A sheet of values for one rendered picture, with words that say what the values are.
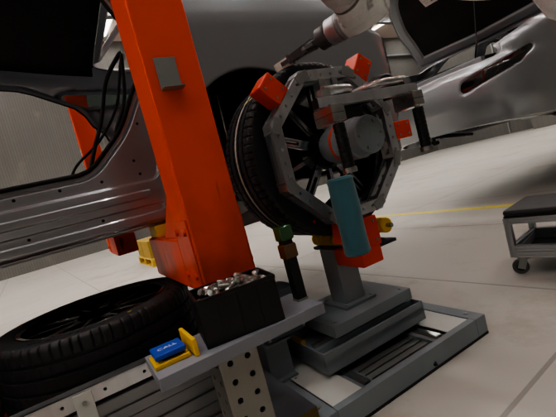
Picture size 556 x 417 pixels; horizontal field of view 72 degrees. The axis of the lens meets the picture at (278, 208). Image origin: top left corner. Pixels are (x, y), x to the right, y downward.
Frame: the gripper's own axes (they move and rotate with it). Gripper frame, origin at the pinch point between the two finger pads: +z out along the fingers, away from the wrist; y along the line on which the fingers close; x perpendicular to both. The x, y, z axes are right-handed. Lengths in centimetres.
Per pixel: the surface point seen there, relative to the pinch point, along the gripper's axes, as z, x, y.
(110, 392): 37, -57, -97
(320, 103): -20.6, -17.9, -28.6
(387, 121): -20.5, -37.1, 16.2
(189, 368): 2, -52, -93
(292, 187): 0.8, -37.5, -30.5
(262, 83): -2.5, -3.9, -22.3
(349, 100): -24.9, -21.5, -19.4
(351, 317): 6, -92, -29
